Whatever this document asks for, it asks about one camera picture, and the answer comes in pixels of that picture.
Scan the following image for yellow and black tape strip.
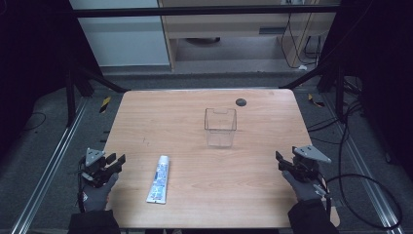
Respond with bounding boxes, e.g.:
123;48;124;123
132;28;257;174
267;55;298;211
307;93;326;108
98;96;112;114

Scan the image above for black cables under desk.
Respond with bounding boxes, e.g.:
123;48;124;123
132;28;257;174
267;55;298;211
280;12;323;70

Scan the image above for black floor cable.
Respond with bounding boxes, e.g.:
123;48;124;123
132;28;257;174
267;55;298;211
306;99;364;183

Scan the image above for white and blue toothpaste tube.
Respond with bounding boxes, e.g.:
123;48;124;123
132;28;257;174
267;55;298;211
145;154;171;206

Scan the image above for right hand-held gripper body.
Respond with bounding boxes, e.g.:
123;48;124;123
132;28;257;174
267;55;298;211
284;144;332;183

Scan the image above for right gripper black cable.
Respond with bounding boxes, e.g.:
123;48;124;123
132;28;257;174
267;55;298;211
319;174;404;230

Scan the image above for white cabinet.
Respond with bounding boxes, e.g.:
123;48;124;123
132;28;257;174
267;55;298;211
68;0;171;68

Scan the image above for black horizontal frame bar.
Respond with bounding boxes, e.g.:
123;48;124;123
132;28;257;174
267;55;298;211
72;4;341;19

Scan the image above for clear plastic container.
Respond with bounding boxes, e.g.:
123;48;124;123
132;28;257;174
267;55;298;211
204;107;238;149

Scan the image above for light wooden desk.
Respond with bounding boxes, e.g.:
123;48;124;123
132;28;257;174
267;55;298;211
158;0;340;71

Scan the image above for person's left hand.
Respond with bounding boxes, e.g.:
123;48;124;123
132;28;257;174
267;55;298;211
81;173;120;213

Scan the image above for person's right hand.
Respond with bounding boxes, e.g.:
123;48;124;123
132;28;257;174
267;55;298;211
281;170;326;203

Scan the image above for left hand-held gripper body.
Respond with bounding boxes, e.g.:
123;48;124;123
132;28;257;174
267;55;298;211
79;147;119;189

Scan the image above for black metal stand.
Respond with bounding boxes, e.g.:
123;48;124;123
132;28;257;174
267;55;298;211
63;62;131;129
278;60;347;124

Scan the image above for dark curtain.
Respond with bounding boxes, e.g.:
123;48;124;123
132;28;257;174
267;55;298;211
319;0;413;181
0;0;102;159

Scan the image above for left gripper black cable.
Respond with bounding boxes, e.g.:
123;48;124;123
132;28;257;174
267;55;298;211
76;161;86;214

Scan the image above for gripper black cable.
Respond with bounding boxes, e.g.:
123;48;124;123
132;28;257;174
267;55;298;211
319;174;404;230
76;161;86;214

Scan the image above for aluminium floor rail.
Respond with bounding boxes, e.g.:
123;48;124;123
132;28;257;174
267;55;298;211
320;93;406;234
10;97;90;234

